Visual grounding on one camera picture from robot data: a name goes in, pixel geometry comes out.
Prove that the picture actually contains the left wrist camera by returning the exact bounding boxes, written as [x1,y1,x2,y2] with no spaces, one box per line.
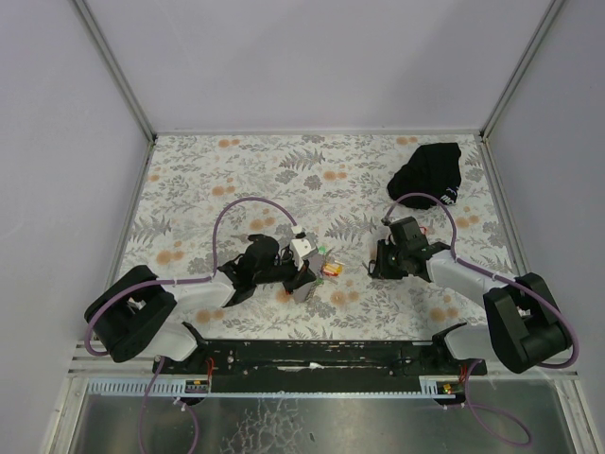
[289,237,318,271]

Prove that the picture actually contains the black cloth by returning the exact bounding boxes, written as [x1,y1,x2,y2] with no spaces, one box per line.
[387,143,461,205]

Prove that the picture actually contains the red key tag on holder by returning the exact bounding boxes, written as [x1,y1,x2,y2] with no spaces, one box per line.
[321,264,341,277]

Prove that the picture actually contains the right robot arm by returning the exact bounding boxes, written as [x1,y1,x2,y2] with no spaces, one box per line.
[369,217,579,374]

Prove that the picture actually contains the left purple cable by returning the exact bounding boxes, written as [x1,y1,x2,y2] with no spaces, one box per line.
[87,198,303,454]

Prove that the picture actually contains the yellow key tag on holder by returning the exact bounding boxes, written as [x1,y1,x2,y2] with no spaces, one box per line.
[322,262,344,277]

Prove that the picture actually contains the floral table mat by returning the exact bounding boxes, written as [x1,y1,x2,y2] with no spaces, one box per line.
[117,133,519,340]

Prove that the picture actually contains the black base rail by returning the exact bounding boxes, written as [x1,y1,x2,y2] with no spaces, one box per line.
[161,336,487,394]

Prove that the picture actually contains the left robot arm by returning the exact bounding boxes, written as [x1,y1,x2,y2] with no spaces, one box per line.
[84,232,320,363]

